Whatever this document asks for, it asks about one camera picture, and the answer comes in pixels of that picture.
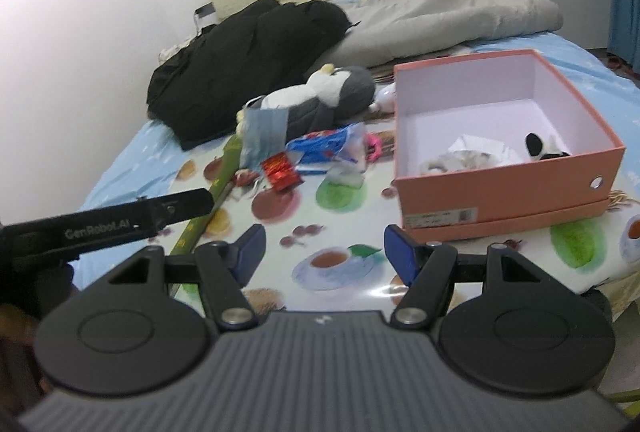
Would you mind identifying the grey white penguin plush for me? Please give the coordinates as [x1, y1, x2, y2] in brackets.
[237, 63, 377, 135]

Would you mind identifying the grey duvet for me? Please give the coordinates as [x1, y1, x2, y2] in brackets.
[337, 0, 563, 68]

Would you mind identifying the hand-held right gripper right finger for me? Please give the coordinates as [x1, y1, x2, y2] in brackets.
[383, 224, 547, 330]

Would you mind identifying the white spray bottle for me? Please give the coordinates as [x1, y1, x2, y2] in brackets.
[372, 84, 397, 113]

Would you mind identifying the blue plastic packet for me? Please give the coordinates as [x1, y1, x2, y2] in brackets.
[285, 122, 368, 175]

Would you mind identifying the white tissue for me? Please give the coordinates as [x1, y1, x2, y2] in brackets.
[447, 133, 521, 163]

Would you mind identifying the person's left hand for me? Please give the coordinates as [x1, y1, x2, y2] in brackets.
[0, 304, 41, 345]

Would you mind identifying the light blue bedsheet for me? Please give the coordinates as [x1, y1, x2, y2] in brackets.
[80, 34, 640, 213]

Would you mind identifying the pink cardboard box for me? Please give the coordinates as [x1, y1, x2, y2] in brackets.
[391, 49, 626, 243]

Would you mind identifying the black jacket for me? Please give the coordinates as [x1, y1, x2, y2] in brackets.
[146, 0, 351, 152]

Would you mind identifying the clear plastic bag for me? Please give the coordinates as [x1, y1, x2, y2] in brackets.
[325, 162, 368, 189]

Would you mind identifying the green plush stick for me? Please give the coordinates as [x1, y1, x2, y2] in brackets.
[167, 134, 246, 258]

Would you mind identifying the red foil packet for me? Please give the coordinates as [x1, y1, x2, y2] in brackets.
[261, 151, 305, 191]

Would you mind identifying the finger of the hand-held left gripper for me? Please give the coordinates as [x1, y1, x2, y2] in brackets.
[135, 188, 216, 233]

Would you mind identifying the colourful feather bird toy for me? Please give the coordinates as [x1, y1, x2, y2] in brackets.
[364, 132, 385, 161]

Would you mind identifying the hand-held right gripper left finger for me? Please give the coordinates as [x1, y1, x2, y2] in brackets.
[107, 223, 267, 330]

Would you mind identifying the grey fuzzy cloth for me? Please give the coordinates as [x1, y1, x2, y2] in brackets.
[417, 151, 501, 174]

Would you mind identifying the white cloth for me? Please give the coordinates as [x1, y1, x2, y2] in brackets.
[157, 37, 196, 63]

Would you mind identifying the small panda plush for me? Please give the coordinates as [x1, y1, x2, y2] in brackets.
[524, 132, 572, 161]

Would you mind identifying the fruit printed tablecloth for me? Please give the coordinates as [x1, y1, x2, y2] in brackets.
[165, 109, 640, 313]

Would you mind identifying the blue face mask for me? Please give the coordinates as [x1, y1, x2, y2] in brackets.
[239, 96, 287, 173]

